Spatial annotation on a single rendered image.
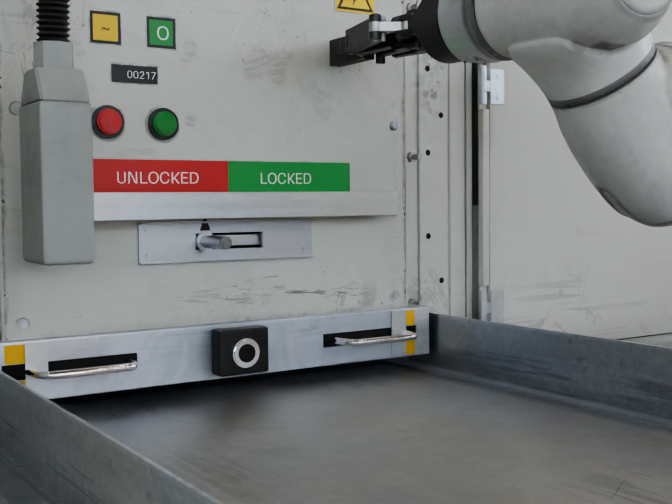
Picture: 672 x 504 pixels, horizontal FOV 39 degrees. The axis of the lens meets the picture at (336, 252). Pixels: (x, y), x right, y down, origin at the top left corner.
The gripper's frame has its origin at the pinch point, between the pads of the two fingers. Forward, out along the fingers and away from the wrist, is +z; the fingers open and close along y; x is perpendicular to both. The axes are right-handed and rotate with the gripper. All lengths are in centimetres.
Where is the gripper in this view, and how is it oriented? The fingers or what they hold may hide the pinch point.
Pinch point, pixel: (351, 49)
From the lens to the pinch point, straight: 110.1
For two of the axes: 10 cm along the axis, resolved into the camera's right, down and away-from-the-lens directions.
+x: -0.1, -10.0, -0.5
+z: -5.4, -0.4, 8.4
